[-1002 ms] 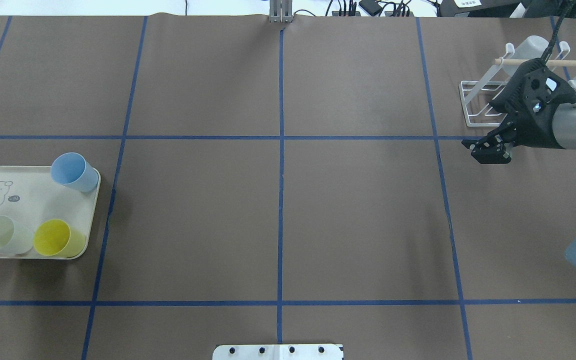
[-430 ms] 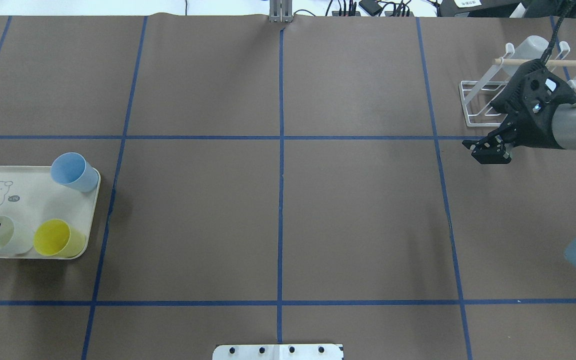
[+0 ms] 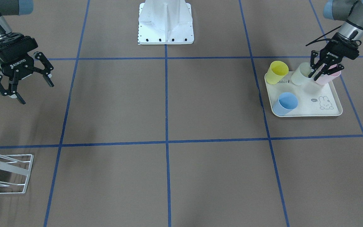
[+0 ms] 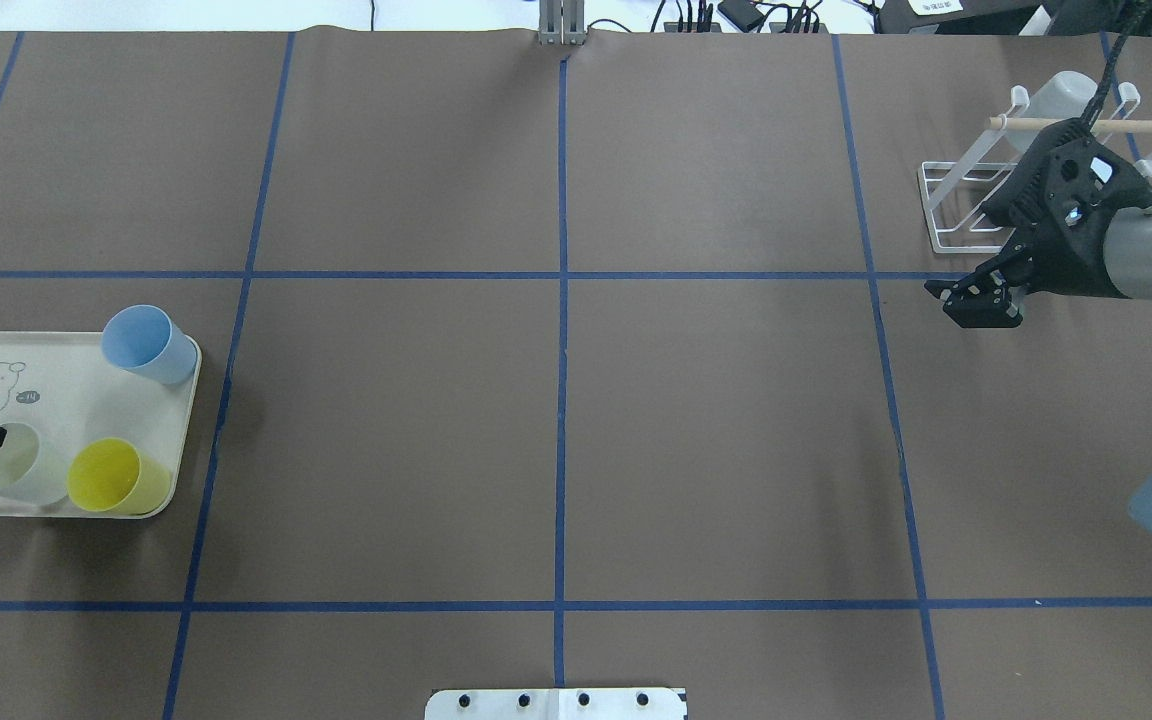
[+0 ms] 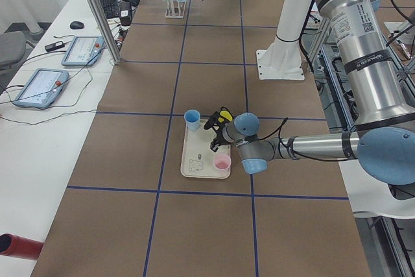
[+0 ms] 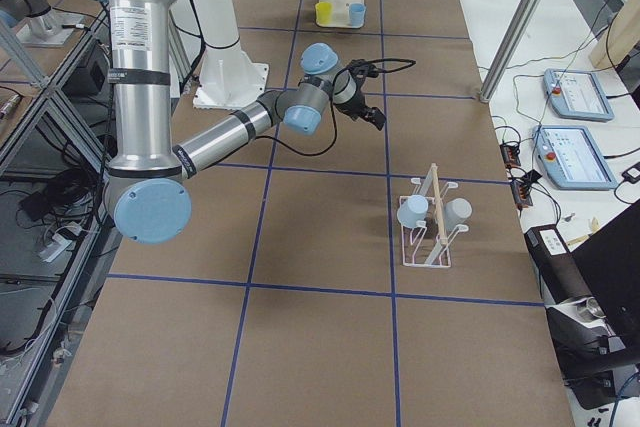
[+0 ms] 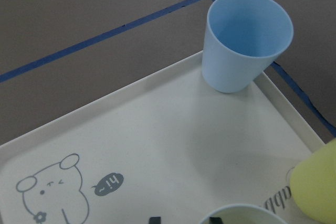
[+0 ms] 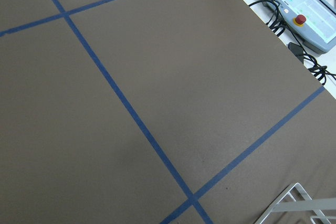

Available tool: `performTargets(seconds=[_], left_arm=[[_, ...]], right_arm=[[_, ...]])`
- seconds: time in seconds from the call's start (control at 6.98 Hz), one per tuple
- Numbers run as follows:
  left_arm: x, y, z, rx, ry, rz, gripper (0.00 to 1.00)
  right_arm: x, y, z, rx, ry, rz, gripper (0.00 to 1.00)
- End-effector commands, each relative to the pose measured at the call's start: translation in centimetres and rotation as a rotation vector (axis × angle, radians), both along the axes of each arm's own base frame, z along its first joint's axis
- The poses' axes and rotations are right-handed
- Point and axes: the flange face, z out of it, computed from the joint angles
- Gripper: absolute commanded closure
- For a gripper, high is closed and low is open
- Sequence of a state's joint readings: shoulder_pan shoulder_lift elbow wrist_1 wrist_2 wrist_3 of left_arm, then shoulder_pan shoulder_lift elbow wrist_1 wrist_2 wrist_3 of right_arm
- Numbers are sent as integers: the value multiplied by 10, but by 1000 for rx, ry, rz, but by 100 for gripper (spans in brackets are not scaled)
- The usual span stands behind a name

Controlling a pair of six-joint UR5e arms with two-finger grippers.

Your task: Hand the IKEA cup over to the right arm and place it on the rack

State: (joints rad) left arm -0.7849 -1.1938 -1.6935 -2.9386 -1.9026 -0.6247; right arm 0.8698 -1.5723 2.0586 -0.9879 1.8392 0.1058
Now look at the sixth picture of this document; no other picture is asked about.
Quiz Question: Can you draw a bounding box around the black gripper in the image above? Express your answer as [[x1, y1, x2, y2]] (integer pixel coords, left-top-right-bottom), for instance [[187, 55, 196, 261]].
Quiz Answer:
[[333, 59, 386, 131]]

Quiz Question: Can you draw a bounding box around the light blue plastic cup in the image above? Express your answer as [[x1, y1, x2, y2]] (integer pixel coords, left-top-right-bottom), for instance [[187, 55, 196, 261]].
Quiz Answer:
[[396, 194, 429, 229]]

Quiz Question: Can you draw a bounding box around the grey plastic cup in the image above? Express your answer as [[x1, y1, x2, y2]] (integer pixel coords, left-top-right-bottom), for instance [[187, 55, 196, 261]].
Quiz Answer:
[[443, 198, 473, 232]]

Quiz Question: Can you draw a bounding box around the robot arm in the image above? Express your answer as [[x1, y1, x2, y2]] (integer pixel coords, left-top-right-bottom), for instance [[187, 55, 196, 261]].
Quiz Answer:
[[97, 0, 386, 244]]

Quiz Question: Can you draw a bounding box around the yellow plastic cup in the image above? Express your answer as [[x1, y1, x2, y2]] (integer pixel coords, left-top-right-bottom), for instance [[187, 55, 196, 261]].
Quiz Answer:
[[315, 2, 333, 27]]

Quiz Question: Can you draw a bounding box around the cream rabbit serving tray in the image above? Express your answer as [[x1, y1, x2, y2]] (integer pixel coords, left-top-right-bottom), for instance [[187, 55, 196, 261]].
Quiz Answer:
[[317, 0, 366, 29]]

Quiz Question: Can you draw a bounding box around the near teach pendant tablet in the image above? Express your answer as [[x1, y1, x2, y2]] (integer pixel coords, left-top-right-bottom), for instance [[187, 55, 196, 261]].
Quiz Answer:
[[533, 125, 617, 191]]

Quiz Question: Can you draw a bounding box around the teach pendant tablet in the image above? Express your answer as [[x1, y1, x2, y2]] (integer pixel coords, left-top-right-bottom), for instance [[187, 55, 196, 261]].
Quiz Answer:
[[533, 125, 617, 191], [543, 69, 614, 122]]

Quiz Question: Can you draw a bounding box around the far teach pendant tablet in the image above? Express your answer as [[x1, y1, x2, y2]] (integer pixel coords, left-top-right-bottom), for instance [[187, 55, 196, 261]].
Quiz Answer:
[[543, 69, 614, 122]]

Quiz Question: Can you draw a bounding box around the black label printer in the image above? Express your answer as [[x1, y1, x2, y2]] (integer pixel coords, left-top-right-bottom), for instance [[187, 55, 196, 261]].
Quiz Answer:
[[524, 224, 593, 306]]

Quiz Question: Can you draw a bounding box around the black monitor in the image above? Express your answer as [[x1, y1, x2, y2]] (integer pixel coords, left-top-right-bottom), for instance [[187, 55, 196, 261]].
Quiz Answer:
[[567, 203, 639, 377]]

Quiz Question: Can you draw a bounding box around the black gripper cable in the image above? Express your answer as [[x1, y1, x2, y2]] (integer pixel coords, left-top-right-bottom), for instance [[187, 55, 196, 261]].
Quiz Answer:
[[259, 57, 417, 157]]

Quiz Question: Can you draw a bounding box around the white wire cup rack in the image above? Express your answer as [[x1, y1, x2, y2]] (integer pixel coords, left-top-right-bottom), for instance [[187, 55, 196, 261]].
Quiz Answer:
[[397, 163, 471, 269]]

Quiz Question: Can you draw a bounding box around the aluminium frame post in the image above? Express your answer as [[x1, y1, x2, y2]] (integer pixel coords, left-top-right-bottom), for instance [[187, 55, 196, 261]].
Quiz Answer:
[[478, 0, 541, 103]]

